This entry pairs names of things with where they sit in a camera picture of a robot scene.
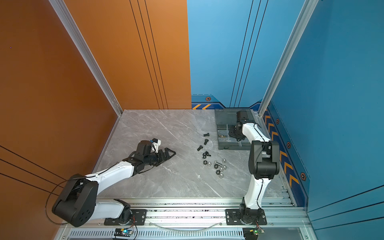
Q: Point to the left green circuit board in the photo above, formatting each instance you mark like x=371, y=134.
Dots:
x=123, y=233

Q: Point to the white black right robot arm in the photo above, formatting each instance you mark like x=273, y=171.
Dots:
x=263, y=165

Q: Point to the right green circuit board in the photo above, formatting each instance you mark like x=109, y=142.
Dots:
x=252, y=233

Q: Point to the aluminium corner post left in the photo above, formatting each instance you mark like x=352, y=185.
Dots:
x=76, y=36

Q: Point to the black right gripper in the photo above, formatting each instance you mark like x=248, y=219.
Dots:
x=231, y=133

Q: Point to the green circuit board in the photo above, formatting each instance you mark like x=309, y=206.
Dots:
x=123, y=233
x=252, y=233

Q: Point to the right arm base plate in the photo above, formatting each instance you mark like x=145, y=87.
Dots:
x=247, y=217

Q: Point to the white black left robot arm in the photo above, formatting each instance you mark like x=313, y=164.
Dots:
x=78, y=202

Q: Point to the grey plastic organizer box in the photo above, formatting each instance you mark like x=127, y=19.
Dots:
x=226, y=121

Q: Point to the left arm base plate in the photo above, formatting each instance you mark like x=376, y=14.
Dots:
x=128, y=218

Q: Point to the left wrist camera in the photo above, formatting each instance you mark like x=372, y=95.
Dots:
x=155, y=144

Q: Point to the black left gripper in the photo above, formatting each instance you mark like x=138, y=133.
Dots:
x=163, y=158

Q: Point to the aluminium corner post right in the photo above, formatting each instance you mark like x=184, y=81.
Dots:
x=295, y=36

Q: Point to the aluminium corner post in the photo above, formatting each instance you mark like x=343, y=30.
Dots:
x=295, y=36
x=76, y=36

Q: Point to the aluminium front rail frame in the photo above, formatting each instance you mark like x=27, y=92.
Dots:
x=205, y=219

